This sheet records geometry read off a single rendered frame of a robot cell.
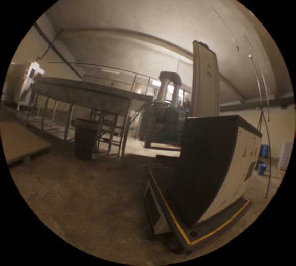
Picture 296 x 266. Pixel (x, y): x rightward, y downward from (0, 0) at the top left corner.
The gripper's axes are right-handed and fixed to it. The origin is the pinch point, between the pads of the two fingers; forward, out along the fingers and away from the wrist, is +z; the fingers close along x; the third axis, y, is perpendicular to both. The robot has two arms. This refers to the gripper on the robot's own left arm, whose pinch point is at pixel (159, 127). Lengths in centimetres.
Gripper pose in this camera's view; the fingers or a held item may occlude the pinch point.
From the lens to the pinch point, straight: 125.7
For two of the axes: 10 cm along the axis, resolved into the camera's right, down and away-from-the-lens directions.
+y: -0.2, -3.4, 9.4
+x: -9.9, -1.0, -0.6
